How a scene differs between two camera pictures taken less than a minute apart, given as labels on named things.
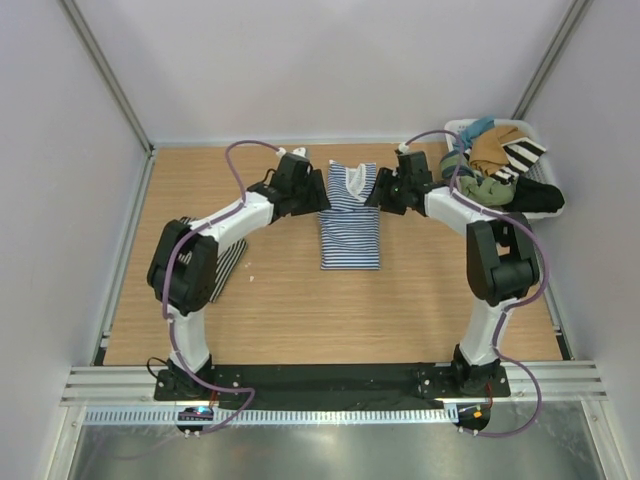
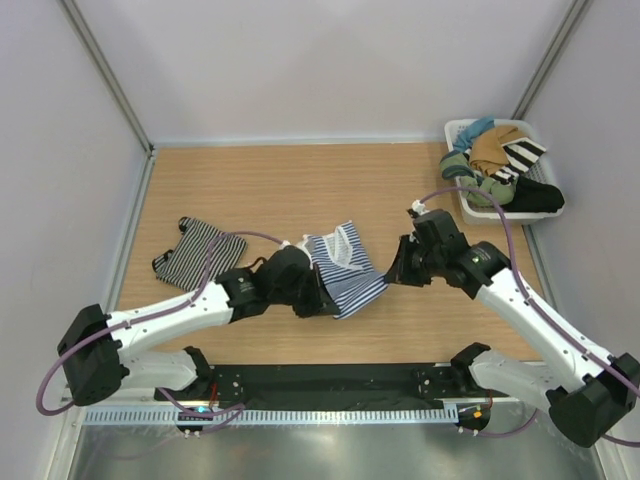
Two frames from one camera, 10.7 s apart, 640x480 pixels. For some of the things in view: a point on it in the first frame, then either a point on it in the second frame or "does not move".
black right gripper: x=379 y=194 to x=400 y=272
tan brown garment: x=487 y=153 does not move
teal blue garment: x=471 y=131 does not move
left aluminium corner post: x=98 y=58 does not move
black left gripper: x=319 y=199 to x=320 y=296
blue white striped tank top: x=349 y=230 to x=344 y=268
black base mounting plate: x=330 y=388 does not move
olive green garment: x=486 y=189 does not move
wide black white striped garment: x=520 y=154 does not move
